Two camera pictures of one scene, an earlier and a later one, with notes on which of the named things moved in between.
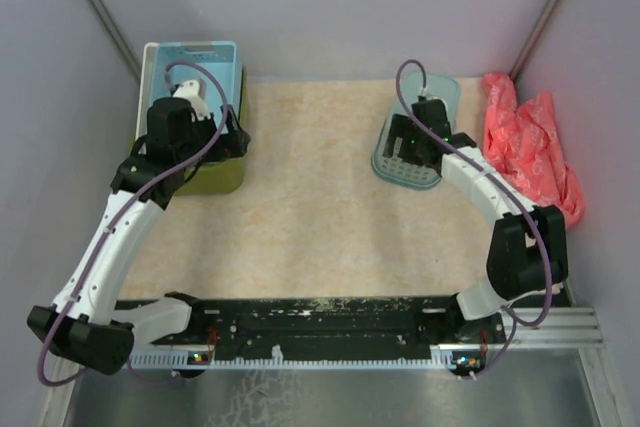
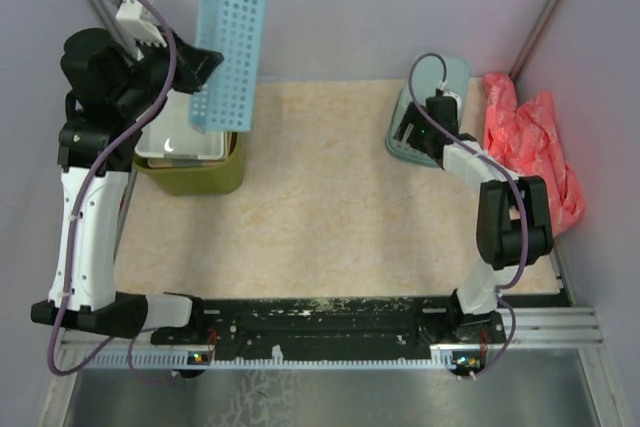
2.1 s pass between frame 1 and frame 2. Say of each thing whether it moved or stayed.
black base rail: stayed
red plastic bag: stayed
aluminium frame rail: stayed
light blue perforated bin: moved
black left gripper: moved
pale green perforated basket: moved
